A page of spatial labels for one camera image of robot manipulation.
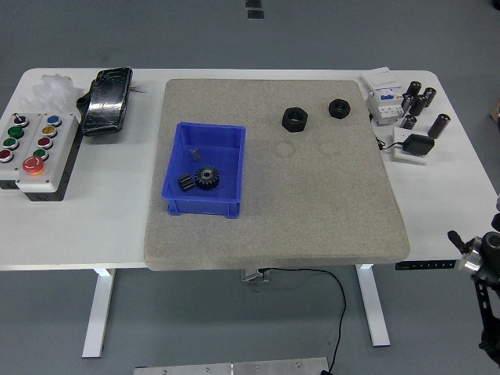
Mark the crumpled clear plastic bag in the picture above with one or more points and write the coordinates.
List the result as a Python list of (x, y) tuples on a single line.
[(52, 93)]

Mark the white square plate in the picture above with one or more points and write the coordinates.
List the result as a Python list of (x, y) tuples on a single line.
[(399, 154)]

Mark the white table leg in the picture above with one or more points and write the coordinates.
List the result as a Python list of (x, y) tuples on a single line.
[(97, 312), (375, 312)]

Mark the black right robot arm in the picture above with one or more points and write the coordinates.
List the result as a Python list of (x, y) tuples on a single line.
[(490, 269)]

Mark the grey-brown mat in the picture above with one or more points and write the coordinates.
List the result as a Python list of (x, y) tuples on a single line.
[(293, 218)]

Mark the large black bevel gear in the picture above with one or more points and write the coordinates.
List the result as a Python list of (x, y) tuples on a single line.
[(207, 178)]

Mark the black table control panel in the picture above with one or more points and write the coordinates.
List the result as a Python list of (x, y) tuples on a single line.
[(426, 265)]

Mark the large black hex nut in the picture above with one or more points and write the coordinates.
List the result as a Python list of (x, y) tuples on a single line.
[(295, 120)]

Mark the brown cardboard piece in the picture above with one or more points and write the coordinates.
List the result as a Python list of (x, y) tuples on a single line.
[(496, 111)]

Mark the black square puck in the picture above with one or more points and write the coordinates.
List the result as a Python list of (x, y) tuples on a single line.
[(418, 144)]

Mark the white emergency-stop button box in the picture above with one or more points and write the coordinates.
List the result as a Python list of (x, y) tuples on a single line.
[(58, 156)]

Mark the white four-button control box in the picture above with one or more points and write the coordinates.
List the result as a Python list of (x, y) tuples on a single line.
[(9, 168)]

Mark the white circuit breaker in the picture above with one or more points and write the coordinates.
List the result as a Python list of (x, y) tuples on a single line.
[(384, 97)]

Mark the blue plastic box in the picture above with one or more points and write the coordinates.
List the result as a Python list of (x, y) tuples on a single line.
[(218, 156)]

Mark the small black gear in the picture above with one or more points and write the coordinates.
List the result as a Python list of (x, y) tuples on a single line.
[(185, 183)]

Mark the small black hex nut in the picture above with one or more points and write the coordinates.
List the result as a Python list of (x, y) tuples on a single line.
[(339, 108)]

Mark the silver under-table bracket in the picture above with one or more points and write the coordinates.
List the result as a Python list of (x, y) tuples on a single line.
[(254, 275)]

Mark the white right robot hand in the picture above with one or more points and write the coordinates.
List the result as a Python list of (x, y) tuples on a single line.
[(497, 218)]

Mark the black cylindrical capacitor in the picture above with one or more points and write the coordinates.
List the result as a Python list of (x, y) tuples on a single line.
[(408, 122), (429, 97), (414, 89), (406, 102), (419, 105), (438, 126)]

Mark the black wrapped pack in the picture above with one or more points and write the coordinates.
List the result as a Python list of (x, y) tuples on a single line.
[(106, 103)]

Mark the small metal screw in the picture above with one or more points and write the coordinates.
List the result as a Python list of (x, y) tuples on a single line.
[(196, 154)]

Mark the silver metal plate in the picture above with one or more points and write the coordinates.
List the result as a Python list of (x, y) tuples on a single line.
[(234, 369)]

